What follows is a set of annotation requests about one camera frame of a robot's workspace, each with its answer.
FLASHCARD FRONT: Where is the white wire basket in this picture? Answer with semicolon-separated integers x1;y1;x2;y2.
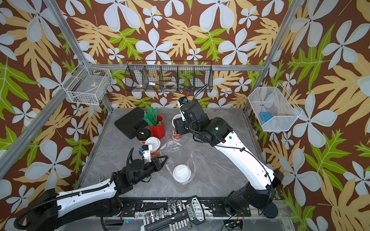
248;87;303;133
63;61;112;105

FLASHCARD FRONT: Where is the white wire basket left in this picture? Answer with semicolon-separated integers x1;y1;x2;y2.
63;61;112;105

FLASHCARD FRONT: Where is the black wire basket centre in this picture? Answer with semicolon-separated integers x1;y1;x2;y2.
123;60;214;92

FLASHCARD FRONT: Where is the green wrapped straws bundle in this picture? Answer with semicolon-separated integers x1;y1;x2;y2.
143;107;163;127

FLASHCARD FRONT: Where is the white wire basket right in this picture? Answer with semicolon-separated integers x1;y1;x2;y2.
248;87;303;133

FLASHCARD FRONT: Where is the socket wrench set tray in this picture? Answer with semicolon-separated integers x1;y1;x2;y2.
143;196;206;231

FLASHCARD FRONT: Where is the black plastic case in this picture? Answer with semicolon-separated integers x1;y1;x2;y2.
114;107;148;139

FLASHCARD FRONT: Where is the red straw holder cup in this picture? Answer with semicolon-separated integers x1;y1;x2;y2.
149;116;166;139

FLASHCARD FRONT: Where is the black mounting rail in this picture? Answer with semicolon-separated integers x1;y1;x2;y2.
118;197;252;218

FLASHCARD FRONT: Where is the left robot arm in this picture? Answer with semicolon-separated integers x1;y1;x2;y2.
13;156;168;231

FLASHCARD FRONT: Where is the black lid red cup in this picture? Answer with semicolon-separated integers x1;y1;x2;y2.
136;128;151;144

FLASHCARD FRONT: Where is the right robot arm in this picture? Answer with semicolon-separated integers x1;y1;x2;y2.
173;97;284;218

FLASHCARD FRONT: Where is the blue object in basket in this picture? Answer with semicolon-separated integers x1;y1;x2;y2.
259;112;273;123

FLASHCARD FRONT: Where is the white lid cup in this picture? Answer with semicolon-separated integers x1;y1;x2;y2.
172;165;191;184
145;137;161;157
172;114;184;141

